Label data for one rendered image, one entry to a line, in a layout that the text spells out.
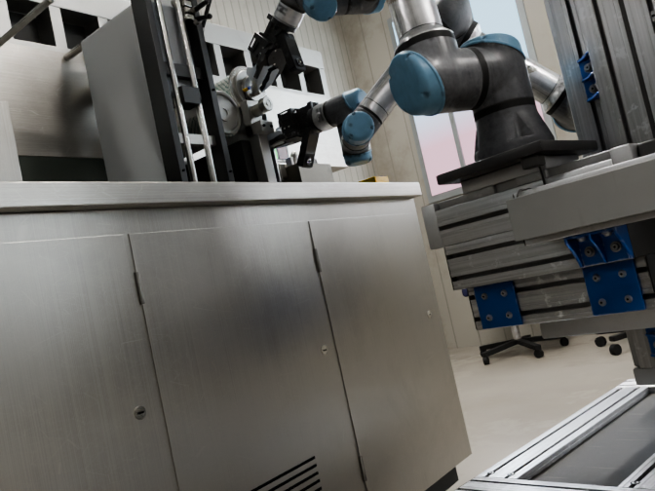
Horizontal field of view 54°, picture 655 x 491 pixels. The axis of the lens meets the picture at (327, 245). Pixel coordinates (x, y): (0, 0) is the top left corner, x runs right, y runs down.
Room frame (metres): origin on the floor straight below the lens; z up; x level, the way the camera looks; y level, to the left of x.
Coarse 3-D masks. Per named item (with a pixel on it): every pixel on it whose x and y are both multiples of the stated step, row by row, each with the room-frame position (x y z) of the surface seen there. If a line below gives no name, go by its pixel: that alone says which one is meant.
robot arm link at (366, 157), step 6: (342, 144) 1.63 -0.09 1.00; (342, 150) 1.67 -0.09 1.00; (348, 150) 1.62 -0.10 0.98; (366, 150) 1.65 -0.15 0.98; (348, 156) 1.65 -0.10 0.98; (354, 156) 1.64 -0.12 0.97; (360, 156) 1.64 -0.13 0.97; (366, 156) 1.65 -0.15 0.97; (348, 162) 1.66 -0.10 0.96; (354, 162) 1.65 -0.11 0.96; (360, 162) 1.66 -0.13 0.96; (366, 162) 1.68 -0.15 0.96
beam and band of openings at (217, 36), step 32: (0, 0) 1.60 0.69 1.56; (32, 0) 1.67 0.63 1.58; (64, 0) 1.75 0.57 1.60; (96, 0) 1.84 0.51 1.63; (0, 32) 1.59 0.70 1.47; (32, 32) 1.74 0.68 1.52; (64, 32) 1.82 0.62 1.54; (224, 32) 2.25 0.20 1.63; (224, 64) 2.33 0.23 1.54; (320, 64) 2.69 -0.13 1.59; (320, 96) 2.64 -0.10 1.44
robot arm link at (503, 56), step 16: (480, 48) 1.17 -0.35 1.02; (496, 48) 1.16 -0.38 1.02; (512, 48) 1.17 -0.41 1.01; (496, 64) 1.15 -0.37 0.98; (512, 64) 1.16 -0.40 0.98; (496, 80) 1.15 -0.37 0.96; (512, 80) 1.16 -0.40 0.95; (528, 80) 1.19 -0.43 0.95; (480, 96) 1.16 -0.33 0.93; (496, 96) 1.17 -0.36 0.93; (512, 96) 1.16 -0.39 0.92; (528, 96) 1.17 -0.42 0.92
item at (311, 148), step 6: (306, 132) 1.75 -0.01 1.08; (312, 132) 1.75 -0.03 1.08; (306, 138) 1.75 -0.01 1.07; (312, 138) 1.76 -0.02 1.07; (318, 138) 1.78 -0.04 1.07; (300, 144) 1.76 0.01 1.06; (306, 144) 1.75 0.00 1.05; (312, 144) 1.77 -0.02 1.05; (300, 150) 1.77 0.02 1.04; (306, 150) 1.76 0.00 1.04; (312, 150) 1.78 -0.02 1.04; (300, 156) 1.77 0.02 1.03; (306, 156) 1.77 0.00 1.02; (312, 156) 1.78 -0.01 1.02; (300, 162) 1.77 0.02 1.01; (306, 162) 1.77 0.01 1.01; (312, 162) 1.79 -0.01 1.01; (306, 168) 1.79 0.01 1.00
